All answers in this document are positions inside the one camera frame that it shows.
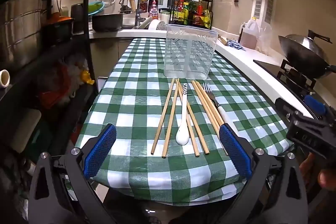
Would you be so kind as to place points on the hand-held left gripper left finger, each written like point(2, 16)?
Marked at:
point(101, 150)

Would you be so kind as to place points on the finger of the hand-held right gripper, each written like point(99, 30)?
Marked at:
point(284, 108)
point(316, 106)

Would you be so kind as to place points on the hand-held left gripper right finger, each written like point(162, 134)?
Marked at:
point(235, 150)

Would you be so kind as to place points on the clear plastic utensil container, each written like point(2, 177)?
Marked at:
point(191, 66)

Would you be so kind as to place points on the person's right hand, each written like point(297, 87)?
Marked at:
point(326, 178)

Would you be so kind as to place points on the black burner grate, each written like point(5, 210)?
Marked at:
point(296, 77)

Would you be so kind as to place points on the black glass gas stove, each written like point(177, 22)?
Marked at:
point(270, 67)

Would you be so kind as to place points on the black wok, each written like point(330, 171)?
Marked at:
point(302, 61)

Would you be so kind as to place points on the green white checked tablecloth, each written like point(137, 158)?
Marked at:
point(131, 113)

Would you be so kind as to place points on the steel wok lid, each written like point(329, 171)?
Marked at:
point(307, 43)

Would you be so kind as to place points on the clear plastic bottle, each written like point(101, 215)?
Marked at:
point(265, 39)

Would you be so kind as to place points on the white plastic box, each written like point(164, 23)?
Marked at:
point(26, 132)

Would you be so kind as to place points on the cooking oil jug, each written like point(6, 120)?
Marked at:
point(249, 37)

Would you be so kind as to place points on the orange white crumpled bags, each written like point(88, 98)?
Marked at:
point(60, 82)

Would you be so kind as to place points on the blue rag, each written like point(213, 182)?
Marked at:
point(236, 45)

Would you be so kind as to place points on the white cup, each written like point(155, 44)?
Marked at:
point(4, 79)

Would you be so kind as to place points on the black metal shelf rack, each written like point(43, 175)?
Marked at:
point(89, 29)

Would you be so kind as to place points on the black cooking pot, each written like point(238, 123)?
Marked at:
point(107, 23)

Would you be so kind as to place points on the black pot orange lid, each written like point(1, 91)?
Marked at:
point(57, 29)

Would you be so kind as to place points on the row of sauce bottles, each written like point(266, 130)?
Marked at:
point(190, 14)

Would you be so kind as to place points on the white plate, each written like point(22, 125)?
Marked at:
point(144, 24)

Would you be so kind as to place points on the black canister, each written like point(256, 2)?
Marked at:
point(77, 18)

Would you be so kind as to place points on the white perforated lid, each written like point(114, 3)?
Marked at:
point(158, 26)

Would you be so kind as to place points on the green plastic basin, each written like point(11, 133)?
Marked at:
point(95, 10)

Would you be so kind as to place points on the steel stockpot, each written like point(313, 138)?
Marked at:
point(21, 29)

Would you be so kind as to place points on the white jar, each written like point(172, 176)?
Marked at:
point(164, 17)

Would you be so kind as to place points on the pink dish soap bottle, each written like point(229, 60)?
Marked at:
point(153, 11)

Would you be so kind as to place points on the metal mesh strainer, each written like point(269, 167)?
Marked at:
point(110, 1)

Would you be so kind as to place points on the red jar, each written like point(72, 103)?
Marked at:
point(143, 6)

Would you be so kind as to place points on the grey wall vent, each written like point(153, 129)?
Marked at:
point(258, 2)
point(269, 6)

